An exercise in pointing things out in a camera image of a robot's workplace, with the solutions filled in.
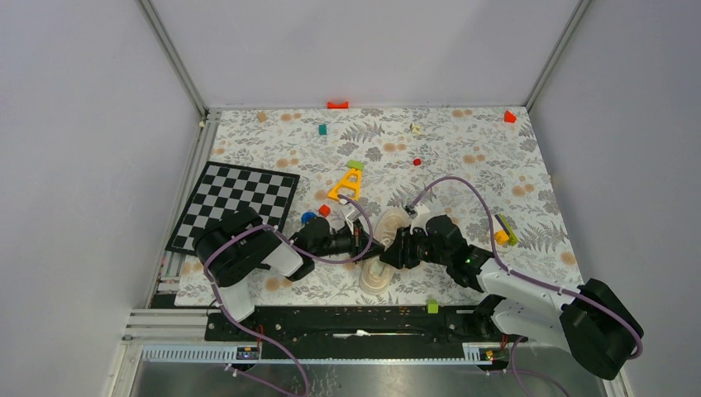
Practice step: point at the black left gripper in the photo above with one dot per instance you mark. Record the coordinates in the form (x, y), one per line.
(359, 241)

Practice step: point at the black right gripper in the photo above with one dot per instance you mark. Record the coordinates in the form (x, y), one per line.
(399, 253)

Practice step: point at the beige sneaker with laces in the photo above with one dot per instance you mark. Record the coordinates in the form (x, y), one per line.
(375, 275)

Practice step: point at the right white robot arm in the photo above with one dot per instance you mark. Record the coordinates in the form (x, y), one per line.
(588, 321)

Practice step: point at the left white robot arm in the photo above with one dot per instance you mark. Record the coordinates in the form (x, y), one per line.
(235, 246)

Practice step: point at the floral patterned table mat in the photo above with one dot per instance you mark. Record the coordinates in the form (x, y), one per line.
(475, 163)

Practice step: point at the lime green cube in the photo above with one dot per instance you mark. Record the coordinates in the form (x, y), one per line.
(432, 306)

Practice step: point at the red cube block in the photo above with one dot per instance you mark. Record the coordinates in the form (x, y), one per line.
(324, 210)

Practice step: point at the blue toy piece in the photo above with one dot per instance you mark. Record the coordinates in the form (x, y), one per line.
(307, 216)

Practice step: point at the red wedge block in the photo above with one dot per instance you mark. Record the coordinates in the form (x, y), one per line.
(509, 117)

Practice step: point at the orange arch block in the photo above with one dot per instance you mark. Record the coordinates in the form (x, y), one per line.
(337, 105)

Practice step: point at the black white checkerboard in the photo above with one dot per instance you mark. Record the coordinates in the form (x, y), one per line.
(222, 189)

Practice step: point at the yellow triangular toy frame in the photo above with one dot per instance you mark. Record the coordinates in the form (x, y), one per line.
(348, 186)

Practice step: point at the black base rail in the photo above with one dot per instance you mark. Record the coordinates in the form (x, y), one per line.
(368, 327)

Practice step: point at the green block on frame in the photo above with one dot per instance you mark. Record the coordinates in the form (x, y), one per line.
(354, 164)

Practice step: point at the white slotted cable duct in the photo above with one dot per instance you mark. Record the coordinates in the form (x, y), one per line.
(461, 353)

